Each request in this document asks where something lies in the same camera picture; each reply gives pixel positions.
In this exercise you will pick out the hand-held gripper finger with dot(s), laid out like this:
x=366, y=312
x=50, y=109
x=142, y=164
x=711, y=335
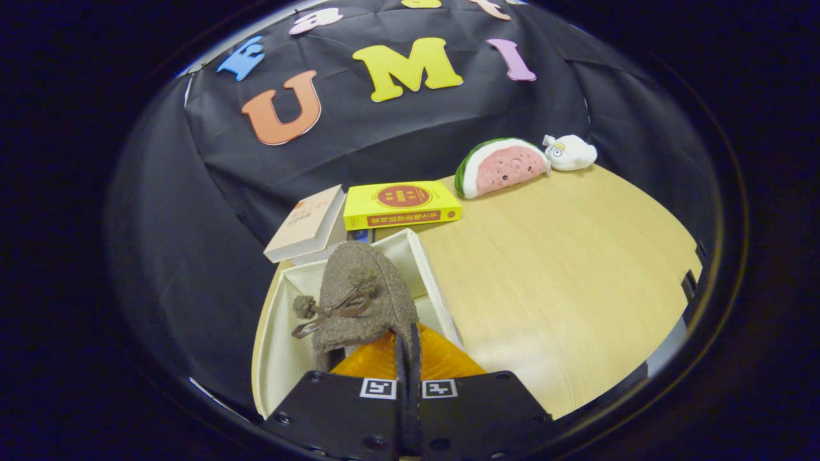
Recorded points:
x=414, y=422
x=401, y=422

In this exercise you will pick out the brown suede shoe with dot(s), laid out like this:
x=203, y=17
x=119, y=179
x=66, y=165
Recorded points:
x=371, y=301

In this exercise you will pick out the white storage box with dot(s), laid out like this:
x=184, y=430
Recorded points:
x=282, y=346

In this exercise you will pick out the blue book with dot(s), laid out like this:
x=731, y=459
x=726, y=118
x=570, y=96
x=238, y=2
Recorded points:
x=362, y=235

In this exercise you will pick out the yellow book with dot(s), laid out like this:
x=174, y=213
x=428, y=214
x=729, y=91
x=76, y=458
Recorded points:
x=403, y=205

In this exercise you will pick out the black backdrop cloth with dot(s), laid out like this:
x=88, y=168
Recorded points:
x=192, y=256

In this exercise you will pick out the watermelon slice plush toy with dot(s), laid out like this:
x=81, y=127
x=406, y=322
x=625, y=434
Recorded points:
x=506, y=168

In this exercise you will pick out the white plush toy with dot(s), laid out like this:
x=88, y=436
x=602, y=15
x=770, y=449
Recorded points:
x=573, y=153

